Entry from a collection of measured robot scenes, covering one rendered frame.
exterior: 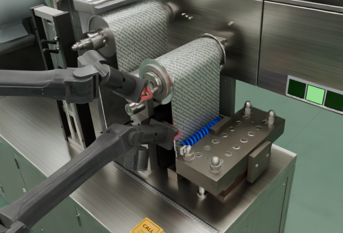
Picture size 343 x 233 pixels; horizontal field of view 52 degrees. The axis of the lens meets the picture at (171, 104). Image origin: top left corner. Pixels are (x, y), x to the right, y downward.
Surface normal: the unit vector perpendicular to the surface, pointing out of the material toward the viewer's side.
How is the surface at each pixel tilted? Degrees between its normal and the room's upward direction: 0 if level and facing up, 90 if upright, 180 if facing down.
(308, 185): 0
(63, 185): 77
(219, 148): 0
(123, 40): 92
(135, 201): 0
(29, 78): 14
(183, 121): 90
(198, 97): 90
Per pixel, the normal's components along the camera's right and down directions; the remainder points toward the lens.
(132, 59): 0.73, 0.35
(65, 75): 0.12, -0.74
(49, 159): -0.06, -0.85
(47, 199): 0.79, 0.07
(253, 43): -0.69, 0.42
